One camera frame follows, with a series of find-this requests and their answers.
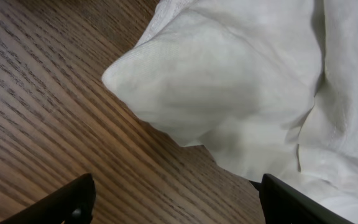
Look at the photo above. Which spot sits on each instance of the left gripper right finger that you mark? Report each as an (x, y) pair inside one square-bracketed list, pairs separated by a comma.
[(283, 204)]

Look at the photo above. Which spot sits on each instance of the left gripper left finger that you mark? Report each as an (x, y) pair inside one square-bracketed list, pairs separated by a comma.
[(71, 204)]

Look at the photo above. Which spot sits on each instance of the white t-shirt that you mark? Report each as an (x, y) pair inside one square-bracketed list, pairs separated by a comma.
[(267, 87)]

